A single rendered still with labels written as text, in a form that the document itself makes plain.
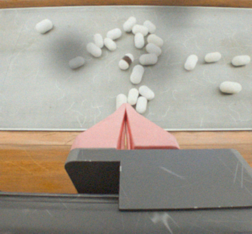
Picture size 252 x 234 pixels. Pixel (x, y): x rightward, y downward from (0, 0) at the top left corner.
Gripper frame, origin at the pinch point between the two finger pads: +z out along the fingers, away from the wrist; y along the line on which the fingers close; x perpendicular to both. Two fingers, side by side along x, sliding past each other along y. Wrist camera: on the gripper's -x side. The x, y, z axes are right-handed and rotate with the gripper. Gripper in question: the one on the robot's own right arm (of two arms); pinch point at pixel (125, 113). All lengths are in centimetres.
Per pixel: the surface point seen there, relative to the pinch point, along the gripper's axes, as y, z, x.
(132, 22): -1.4, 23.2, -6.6
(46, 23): 17.4, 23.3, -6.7
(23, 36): 23.7, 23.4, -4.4
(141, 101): -2.9, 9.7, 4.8
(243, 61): -23.7, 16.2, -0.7
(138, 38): -2.7, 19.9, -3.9
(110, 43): 3.1, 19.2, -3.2
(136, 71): -2.1, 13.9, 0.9
